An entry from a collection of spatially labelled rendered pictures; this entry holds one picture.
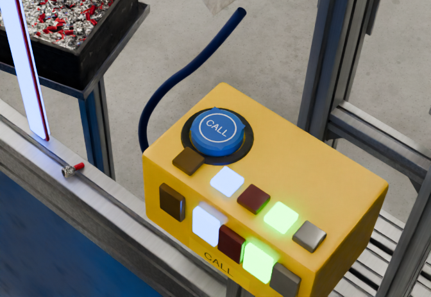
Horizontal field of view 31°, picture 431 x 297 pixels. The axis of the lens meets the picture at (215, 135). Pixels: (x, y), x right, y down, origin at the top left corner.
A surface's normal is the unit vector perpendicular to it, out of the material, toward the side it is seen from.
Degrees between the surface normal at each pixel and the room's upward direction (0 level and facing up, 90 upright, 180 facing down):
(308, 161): 0
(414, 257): 90
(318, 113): 90
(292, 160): 0
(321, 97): 90
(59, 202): 90
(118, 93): 0
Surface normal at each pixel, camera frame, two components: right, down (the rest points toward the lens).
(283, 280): -0.62, 0.59
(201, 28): 0.04, -0.62
